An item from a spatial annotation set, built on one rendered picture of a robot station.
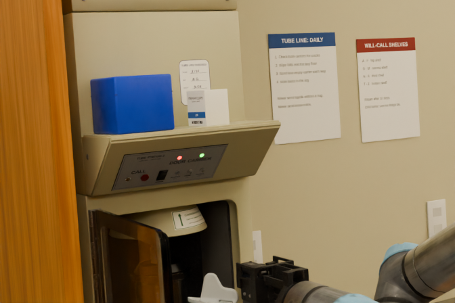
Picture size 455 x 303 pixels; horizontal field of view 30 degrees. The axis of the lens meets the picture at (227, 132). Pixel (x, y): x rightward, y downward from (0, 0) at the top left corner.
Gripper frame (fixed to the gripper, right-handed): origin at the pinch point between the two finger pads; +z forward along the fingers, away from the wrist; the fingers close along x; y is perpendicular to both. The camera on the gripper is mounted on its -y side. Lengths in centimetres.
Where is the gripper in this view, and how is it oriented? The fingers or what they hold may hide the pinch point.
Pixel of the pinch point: (228, 294)
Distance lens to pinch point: 139.9
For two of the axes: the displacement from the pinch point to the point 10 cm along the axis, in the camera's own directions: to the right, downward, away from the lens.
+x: -8.5, 0.8, -5.2
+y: -0.6, -10.0, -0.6
